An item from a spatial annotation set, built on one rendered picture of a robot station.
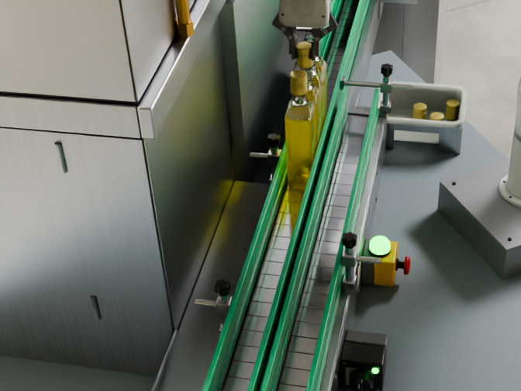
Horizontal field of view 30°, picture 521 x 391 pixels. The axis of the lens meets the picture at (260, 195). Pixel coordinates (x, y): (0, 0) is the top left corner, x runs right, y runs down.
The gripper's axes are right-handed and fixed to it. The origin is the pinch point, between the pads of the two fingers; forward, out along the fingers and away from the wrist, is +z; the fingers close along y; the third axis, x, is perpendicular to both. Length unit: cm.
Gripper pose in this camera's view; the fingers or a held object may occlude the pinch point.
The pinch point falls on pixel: (304, 49)
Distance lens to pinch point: 202.5
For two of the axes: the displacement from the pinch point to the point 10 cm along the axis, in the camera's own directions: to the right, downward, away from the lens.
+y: 9.8, 0.9, -2.0
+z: 0.0, 9.1, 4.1
